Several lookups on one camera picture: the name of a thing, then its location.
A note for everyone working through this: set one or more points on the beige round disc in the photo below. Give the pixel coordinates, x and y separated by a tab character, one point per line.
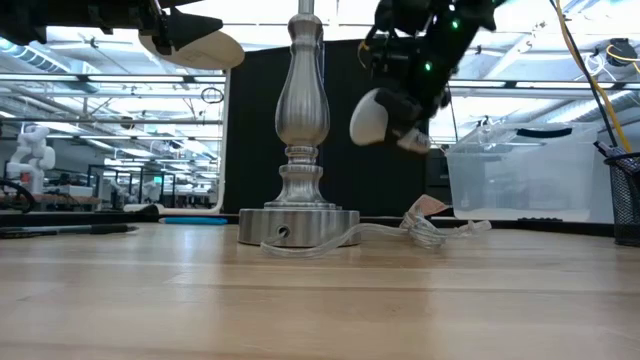
215	55

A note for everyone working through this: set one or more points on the clear plastic storage bin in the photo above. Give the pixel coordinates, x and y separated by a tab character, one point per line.
525	180

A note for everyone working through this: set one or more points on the blue marker pen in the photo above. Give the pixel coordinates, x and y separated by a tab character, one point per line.
195	220

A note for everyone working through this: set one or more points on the black fabric divider panel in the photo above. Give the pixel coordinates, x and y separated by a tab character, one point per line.
380	175
250	150

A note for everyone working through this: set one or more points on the black metal table frame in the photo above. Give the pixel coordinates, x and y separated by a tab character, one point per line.
550	226

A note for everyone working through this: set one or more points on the black equipment cabinet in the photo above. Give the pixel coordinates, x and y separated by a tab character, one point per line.
440	175

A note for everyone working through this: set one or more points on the black round ceiling device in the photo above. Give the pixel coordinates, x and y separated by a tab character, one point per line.
621	51

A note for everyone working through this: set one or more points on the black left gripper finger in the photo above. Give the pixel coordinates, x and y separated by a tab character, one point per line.
192	30

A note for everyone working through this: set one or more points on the white globe lightbulb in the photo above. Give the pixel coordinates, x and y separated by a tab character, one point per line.
367	120

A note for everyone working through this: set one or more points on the black marker pen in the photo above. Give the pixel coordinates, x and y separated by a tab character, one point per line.
70	230

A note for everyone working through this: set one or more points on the silver metal lamp base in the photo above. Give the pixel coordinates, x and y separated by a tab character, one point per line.
302	110

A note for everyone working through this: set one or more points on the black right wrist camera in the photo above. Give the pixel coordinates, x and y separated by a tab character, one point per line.
392	55

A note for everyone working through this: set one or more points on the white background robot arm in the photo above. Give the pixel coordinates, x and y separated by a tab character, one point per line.
32	155

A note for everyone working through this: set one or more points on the black mesh pen cup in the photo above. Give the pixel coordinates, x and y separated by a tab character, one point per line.
625	200

